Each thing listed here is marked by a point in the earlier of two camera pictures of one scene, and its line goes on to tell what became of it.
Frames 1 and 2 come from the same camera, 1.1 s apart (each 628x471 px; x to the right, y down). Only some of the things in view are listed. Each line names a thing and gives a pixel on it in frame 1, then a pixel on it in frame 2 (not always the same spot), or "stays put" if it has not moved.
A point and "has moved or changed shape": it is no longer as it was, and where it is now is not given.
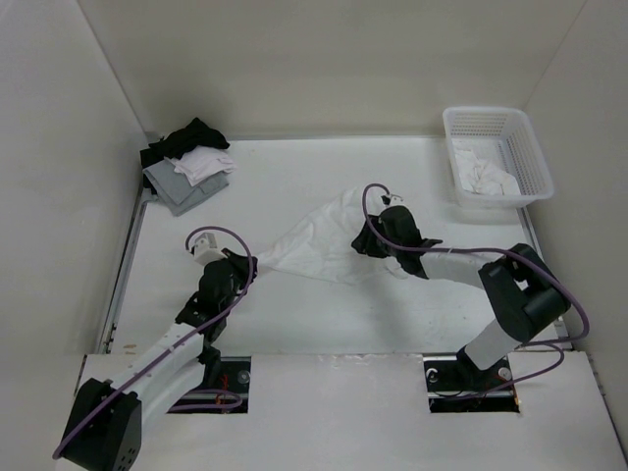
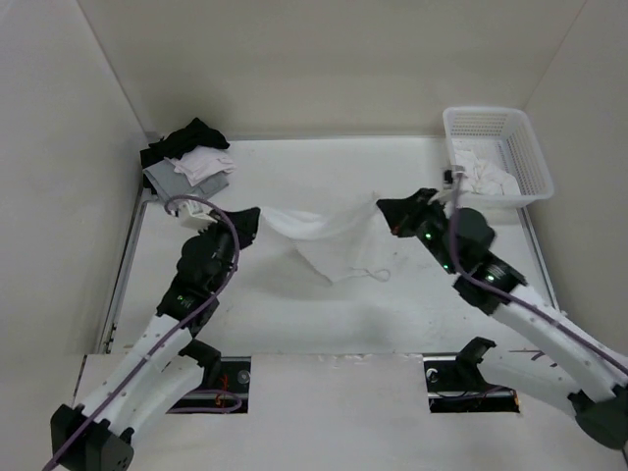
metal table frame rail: x=107 y=340 stays put
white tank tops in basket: x=482 y=170 stays put
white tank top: x=322 y=249 has moved or changed shape
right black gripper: x=364 y=243 -> x=401 y=213
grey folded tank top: x=177 y=192 stays put
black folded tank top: x=174 y=144 stays put
